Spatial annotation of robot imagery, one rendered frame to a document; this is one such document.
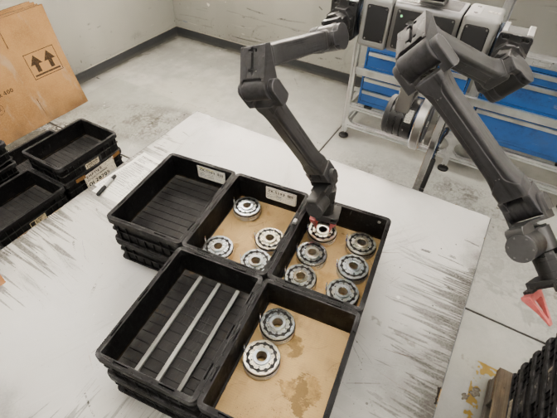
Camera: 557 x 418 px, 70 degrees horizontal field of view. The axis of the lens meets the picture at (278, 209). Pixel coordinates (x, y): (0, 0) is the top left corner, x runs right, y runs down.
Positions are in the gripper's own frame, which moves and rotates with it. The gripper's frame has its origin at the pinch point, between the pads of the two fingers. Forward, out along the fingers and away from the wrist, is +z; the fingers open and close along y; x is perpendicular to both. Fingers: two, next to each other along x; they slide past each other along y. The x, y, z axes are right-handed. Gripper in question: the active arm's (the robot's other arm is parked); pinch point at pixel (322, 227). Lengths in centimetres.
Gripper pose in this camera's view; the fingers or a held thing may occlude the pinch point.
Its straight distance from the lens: 143.6
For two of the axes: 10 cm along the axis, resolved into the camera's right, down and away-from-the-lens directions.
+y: 9.5, 2.2, -2.1
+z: 0.0, 7.0, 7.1
